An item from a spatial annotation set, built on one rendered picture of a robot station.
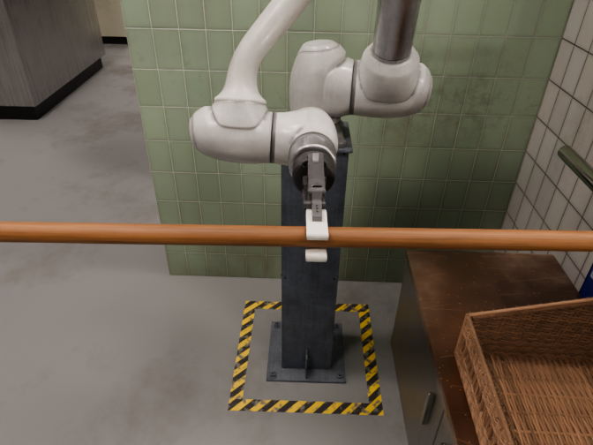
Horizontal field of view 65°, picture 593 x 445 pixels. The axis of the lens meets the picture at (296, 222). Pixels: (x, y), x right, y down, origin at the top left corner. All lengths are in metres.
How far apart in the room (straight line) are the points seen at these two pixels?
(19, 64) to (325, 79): 3.48
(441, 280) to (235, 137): 0.94
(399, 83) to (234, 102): 0.54
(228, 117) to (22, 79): 3.74
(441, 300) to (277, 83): 1.02
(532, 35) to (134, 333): 2.00
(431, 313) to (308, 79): 0.77
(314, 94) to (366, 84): 0.15
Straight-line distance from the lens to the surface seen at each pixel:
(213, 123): 0.92
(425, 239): 0.68
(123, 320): 2.33
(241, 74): 0.93
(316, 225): 0.66
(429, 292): 1.55
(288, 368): 2.02
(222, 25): 1.88
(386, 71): 1.29
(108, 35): 7.05
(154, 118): 2.06
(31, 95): 4.60
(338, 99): 1.35
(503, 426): 1.11
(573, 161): 1.11
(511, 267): 1.76
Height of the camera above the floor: 1.59
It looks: 34 degrees down
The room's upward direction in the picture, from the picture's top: 1 degrees clockwise
